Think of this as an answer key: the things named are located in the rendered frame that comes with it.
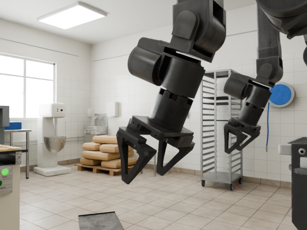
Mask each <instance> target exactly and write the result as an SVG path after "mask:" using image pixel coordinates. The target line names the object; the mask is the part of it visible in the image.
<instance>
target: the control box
mask: <svg viewBox="0 0 307 230"><path fill-rule="evenodd" d="M3 169H8V174H7V175H3V174H2V173H1V172H2V170H3ZM0 181H1V182H2V185H1V186H0V195H2V194H6V193H12V192H13V166H12V165H5V166H0Z"/></svg>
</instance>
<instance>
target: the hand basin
mask: <svg viewBox="0 0 307 230"><path fill-rule="evenodd" d="M114 116H118V102H107V114H95V125H86V126H84V134H90V135H101V134H107V117H114ZM88 117H92V109H88Z"/></svg>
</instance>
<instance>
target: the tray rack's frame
mask: <svg viewBox="0 0 307 230"><path fill-rule="evenodd" d="M231 72H232V73H238V72H236V71H234V70H232V69H230V68H229V69H220V70H212V71H205V75H208V76H210V77H213V78H214V172H212V173H210V174H208V175H206V176H203V173H202V171H203V167H202V165H203V161H202V160H203V155H202V154H203V150H202V148H203V144H202V142H203V139H202V136H203V133H202V131H203V127H202V125H203V121H202V119H203V116H202V114H203V110H202V108H203V104H202V102H203V99H202V96H203V93H202V91H203V87H202V85H203V81H201V84H200V103H201V181H202V180H204V184H205V180H207V181H214V182H221V183H229V184H232V188H233V183H234V181H236V180H237V179H239V178H241V182H242V174H238V173H234V174H232V152H231V153H230V154H229V172H218V171H217V162H216V79H217V78H229V77H230V75H231ZM239 74H240V73H239ZM230 118H231V96H230V95H229V119H230ZM231 146H232V141H231V133H229V148H230V147H231ZM227 175H229V176H227Z"/></svg>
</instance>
